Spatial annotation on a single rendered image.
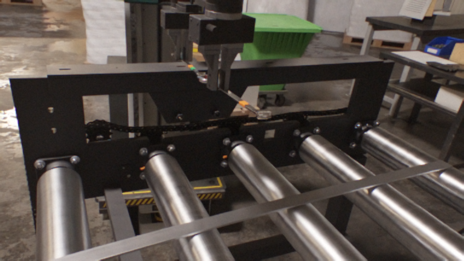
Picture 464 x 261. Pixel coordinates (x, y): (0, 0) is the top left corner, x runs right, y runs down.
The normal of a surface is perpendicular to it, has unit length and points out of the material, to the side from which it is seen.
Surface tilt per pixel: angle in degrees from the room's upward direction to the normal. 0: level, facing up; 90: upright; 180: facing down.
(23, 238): 0
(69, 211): 20
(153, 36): 90
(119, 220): 0
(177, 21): 90
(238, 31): 90
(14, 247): 0
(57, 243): 8
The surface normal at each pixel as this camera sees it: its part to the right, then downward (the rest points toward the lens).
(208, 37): 0.49, 0.43
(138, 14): 0.23, 0.46
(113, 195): 0.08, -0.89
